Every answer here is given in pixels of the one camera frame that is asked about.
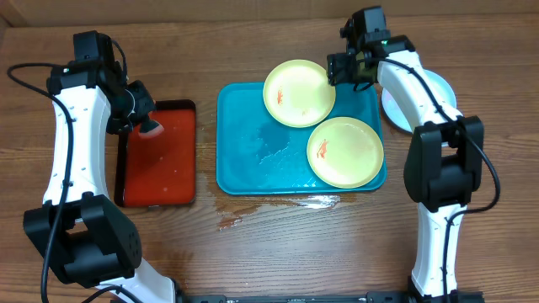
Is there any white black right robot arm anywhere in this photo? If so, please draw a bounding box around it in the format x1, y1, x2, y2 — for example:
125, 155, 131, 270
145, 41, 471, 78
328, 34, 490, 302

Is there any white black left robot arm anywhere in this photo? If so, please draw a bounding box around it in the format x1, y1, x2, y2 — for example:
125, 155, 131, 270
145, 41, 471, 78
23, 58, 180, 302

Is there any teal plastic tray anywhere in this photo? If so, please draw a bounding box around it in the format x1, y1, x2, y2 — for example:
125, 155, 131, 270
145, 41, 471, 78
216, 80, 388, 196

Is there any red tray with black rim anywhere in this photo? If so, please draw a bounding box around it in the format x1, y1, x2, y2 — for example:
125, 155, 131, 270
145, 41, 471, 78
114, 99, 196, 208

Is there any yellow-green plate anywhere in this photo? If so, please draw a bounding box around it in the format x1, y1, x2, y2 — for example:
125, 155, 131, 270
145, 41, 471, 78
307, 117, 384, 189
263, 60, 336, 128

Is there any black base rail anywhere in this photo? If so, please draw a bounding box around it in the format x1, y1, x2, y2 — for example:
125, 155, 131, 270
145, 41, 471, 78
176, 291, 484, 303

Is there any light blue plate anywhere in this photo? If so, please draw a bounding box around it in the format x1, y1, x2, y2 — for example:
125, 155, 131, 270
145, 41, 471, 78
381, 70, 457, 134

